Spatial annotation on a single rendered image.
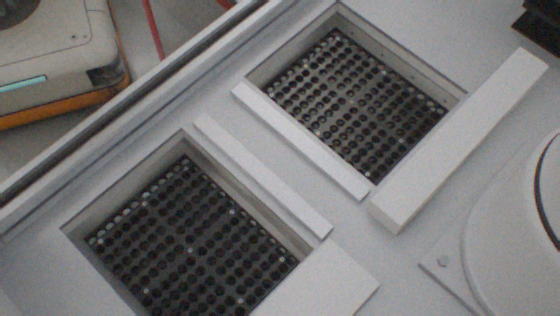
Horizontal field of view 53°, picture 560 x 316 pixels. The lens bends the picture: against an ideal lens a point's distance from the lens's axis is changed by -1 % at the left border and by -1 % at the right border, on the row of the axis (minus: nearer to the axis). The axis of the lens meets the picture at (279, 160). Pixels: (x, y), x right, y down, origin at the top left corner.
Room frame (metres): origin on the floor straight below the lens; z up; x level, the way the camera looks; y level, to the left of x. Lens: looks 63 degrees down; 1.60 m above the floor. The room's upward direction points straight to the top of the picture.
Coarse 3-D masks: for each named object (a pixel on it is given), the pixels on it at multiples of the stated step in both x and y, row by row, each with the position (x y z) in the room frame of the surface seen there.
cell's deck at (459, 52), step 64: (320, 0) 0.60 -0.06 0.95; (384, 0) 0.60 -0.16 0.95; (448, 0) 0.60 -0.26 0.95; (512, 0) 0.60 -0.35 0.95; (256, 64) 0.48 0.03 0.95; (448, 64) 0.48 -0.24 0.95; (192, 128) 0.38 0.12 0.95; (256, 128) 0.38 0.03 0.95; (512, 128) 0.38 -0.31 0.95; (256, 192) 0.28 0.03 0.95; (320, 192) 0.28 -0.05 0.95; (448, 192) 0.28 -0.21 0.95; (0, 256) 0.20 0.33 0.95; (64, 256) 0.20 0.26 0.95; (384, 256) 0.20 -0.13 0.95
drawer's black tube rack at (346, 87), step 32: (320, 64) 0.52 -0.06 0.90; (352, 64) 0.54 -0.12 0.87; (384, 64) 0.52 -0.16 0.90; (288, 96) 0.46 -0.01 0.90; (320, 96) 0.46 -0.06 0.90; (352, 96) 0.48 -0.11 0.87; (384, 96) 0.46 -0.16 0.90; (416, 96) 0.46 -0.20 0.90; (320, 128) 0.40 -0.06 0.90; (352, 128) 0.41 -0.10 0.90; (384, 128) 0.40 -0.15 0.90; (416, 128) 0.40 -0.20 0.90; (352, 160) 0.37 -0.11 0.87; (384, 160) 0.35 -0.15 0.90
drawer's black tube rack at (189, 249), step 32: (160, 192) 0.30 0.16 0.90; (192, 192) 0.30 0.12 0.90; (224, 192) 0.31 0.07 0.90; (128, 224) 0.26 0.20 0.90; (160, 224) 0.26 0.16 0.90; (192, 224) 0.27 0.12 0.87; (224, 224) 0.26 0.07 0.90; (256, 224) 0.26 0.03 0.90; (128, 256) 0.22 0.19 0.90; (160, 256) 0.22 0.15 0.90; (192, 256) 0.22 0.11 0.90; (224, 256) 0.22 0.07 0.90; (256, 256) 0.22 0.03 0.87; (288, 256) 0.22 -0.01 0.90; (128, 288) 0.17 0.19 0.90; (160, 288) 0.17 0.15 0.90; (192, 288) 0.17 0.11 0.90; (224, 288) 0.17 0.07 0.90; (256, 288) 0.17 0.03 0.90
